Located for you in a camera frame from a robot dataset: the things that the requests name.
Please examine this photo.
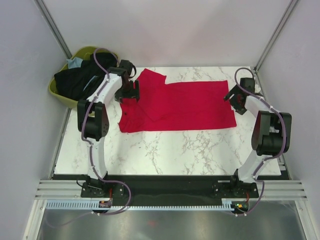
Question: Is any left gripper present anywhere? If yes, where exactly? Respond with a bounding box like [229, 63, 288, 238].
[115, 79, 140, 104]

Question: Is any red t shirt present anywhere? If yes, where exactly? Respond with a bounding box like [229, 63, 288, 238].
[118, 69, 237, 133]

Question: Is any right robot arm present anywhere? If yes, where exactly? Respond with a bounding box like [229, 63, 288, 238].
[223, 77, 292, 197]

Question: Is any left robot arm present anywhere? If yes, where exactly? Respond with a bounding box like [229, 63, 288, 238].
[77, 60, 140, 197]

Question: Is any black t shirt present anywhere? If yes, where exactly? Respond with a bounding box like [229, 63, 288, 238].
[54, 52, 117, 101]

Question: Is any light blue t shirt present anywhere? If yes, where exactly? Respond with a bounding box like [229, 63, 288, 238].
[66, 57, 83, 69]

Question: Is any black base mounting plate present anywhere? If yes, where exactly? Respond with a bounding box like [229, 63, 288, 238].
[80, 175, 259, 206]

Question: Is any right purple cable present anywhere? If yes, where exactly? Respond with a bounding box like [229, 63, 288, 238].
[234, 66, 287, 218]

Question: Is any purple cable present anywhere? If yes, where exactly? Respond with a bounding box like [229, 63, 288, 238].
[234, 66, 287, 218]
[79, 47, 133, 228]

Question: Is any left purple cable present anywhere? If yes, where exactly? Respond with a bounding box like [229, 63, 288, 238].
[79, 47, 133, 228]

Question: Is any right aluminium frame post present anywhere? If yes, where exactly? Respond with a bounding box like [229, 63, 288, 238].
[253, 0, 300, 74]

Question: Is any aluminium frame post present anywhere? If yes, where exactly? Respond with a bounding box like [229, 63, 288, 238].
[34, 0, 73, 59]
[253, 0, 300, 74]

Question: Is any left aluminium frame post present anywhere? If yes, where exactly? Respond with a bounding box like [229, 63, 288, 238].
[34, 0, 73, 59]

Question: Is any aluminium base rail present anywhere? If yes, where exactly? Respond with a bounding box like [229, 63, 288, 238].
[35, 180, 307, 201]

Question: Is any white slotted cable duct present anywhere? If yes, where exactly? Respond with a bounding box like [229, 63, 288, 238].
[45, 199, 235, 211]

